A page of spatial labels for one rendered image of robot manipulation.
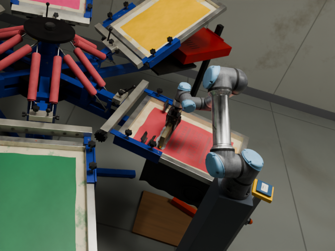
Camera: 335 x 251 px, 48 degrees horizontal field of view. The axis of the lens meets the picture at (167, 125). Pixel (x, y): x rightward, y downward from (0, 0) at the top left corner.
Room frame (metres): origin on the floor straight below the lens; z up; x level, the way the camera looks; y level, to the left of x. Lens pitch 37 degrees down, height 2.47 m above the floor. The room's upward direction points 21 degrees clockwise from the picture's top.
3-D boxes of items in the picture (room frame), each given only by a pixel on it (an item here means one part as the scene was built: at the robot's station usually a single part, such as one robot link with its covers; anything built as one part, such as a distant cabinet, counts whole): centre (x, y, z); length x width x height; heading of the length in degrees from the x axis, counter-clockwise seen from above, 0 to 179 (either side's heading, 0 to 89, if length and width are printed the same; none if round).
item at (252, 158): (1.39, -0.42, 1.37); 0.13 x 0.12 x 0.14; 117
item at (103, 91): (1.99, 0.41, 1.02); 0.17 x 0.06 x 0.05; 84
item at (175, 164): (1.93, -0.15, 0.97); 0.79 x 0.58 x 0.04; 84
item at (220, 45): (3.19, 0.06, 1.06); 0.61 x 0.46 x 0.12; 144
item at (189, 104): (1.84, -0.08, 1.30); 0.11 x 0.11 x 0.08; 27
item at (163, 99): (2.23, 0.06, 0.97); 0.30 x 0.05 x 0.07; 84
